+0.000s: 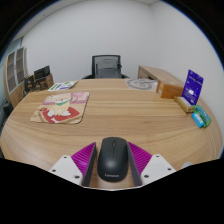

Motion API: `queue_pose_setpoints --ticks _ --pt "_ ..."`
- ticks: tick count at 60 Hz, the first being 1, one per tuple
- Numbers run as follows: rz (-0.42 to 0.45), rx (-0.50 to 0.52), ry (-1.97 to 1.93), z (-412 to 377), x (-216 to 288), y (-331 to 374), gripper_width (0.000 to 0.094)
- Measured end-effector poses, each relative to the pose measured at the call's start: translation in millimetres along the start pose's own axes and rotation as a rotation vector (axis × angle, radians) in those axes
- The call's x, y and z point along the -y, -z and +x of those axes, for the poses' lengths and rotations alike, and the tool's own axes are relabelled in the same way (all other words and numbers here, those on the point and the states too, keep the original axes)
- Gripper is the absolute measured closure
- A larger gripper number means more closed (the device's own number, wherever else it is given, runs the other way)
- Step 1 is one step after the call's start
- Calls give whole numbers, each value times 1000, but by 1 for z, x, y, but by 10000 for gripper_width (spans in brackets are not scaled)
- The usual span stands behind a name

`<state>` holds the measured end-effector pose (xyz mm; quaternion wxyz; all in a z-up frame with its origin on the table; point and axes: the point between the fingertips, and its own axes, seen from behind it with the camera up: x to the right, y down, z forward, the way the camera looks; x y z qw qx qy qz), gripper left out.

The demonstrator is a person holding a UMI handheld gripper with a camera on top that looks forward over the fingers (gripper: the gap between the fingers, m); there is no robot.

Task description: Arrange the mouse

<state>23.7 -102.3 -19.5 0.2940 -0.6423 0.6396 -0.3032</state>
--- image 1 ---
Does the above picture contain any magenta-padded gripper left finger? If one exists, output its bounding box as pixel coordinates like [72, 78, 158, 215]
[48, 142, 98, 188]

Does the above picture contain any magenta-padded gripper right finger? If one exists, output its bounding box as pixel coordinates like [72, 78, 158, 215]
[127, 141, 177, 188]

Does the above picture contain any black computer mouse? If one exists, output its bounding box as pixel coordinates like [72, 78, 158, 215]
[97, 136, 130, 183]

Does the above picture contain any cartoon dog print mouse pad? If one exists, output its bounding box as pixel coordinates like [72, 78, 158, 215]
[30, 91, 91, 125]

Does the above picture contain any small blue box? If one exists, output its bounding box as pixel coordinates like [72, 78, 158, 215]
[191, 112, 205, 129]

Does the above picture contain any flat yellow box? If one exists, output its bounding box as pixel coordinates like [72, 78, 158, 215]
[174, 95, 195, 114]

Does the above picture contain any green box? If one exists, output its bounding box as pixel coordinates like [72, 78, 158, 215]
[193, 104, 213, 128]

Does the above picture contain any orange cardboard box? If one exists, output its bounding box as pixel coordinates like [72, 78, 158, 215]
[156, 80, 185, 100]

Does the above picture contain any green and purple sticker sheet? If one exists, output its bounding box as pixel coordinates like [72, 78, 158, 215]
[47, 79, 80, 92]

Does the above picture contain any black leather armchair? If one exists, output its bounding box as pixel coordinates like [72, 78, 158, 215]
[0, 100, 15, 126]

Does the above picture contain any purple card package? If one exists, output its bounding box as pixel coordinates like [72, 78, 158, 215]
[181, 69, 204, 106]

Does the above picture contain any large dark brown box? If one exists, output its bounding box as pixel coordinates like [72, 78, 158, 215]
[33, 74, 55, 92]

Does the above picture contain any small dark brown box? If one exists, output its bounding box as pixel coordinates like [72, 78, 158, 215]
[23, 75, 36, 93]

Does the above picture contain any black box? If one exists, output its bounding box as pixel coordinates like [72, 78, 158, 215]
[33, 65, 51, 80]

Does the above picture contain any grey backpack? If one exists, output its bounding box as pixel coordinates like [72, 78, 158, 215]
[95, 58, 123, 79]

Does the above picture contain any wooden shelf unit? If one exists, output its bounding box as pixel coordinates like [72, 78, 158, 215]
[3, 46, 29, 108]

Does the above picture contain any black mesh office chair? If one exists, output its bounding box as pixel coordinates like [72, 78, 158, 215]
[81, 54, 129, 80]

